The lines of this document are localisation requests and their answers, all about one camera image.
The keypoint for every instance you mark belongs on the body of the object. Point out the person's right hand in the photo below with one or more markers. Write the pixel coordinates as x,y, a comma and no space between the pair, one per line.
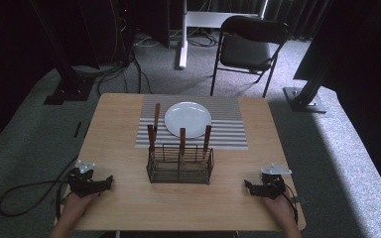
279,208

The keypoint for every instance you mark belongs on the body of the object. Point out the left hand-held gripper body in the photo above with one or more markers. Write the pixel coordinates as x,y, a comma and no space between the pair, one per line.
79,185

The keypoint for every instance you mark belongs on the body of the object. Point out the white round plate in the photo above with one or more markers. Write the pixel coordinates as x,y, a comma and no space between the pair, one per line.
188,119

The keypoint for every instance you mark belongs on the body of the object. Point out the black folding chair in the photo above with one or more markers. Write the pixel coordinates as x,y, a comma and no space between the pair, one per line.
246,49

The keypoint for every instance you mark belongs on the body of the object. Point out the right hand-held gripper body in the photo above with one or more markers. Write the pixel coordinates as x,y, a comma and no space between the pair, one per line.
273,185

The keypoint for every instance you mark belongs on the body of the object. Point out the white desk frame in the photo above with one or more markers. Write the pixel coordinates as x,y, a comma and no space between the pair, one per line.
183,39

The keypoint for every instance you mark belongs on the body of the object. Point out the black stand with grey base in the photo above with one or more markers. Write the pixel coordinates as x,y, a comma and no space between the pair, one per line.
306,99

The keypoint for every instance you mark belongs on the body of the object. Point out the grey striped placemat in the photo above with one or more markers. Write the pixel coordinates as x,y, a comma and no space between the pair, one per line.
228,132

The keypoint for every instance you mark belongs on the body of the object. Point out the person's left hand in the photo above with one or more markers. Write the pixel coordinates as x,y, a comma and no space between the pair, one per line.
79,206

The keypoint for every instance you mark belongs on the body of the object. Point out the small black strip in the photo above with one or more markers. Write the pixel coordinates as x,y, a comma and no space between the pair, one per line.
77,129

